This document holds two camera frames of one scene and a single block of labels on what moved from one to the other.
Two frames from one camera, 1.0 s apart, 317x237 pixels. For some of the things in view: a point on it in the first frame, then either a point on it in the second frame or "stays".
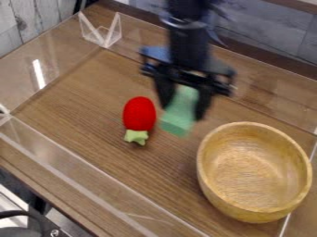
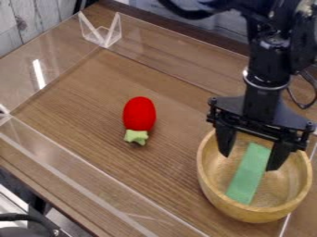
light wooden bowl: (254, 171) stays
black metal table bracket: (40, 228) stays
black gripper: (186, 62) → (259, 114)
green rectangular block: (181, 111) → (242, 185)
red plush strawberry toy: (139, 118) stays
